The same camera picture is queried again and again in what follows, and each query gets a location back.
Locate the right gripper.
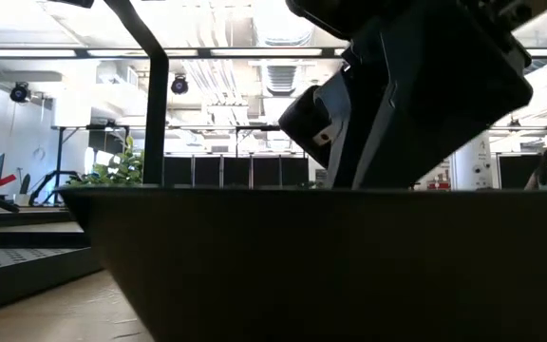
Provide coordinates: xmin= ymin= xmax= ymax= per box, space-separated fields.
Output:
xmin=277 ymin=0 xmax=534 ymax=189

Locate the white column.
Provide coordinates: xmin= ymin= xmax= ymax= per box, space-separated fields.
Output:
xmin=451 ymin=132 xmax=493 ymax=191

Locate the black hanging spotlight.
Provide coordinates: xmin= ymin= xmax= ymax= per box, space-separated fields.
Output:
xmin=9 ymin=81 xmax=32 ymax=105
xmin=170 ymin=73 xmax=190 ymax=96

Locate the green plant in white pot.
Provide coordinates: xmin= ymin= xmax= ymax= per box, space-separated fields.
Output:
xmin=66 ymin=136 xmax=145 ymax=187

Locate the black beam with lights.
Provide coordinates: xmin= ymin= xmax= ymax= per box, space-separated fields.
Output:
xmin=0 ymin=46 xmax=547 ymax=60

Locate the black partition wall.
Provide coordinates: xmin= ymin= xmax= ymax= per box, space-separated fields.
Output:
xmin=497 ymin=154 xmax=543 ymax=190
xmin=162 ymin=155 xmax=311 ymax=190

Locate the silver ventilation duct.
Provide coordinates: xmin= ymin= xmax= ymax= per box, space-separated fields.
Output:
xmin=252 ymin=0 xmax=317 ymax=96

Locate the black background rig frame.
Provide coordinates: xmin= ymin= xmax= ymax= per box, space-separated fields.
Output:
xmin=50 ymin=122 xmax=131 ymax=190

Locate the black aluminium frame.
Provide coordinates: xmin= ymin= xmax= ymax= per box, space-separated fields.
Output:
xmin=0 ymin=207 xmax=73 ymax=224

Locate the black perforated tray with handle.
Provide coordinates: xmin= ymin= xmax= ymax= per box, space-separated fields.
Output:
xmin=0 ymin=0 xmax=170 ymax=318

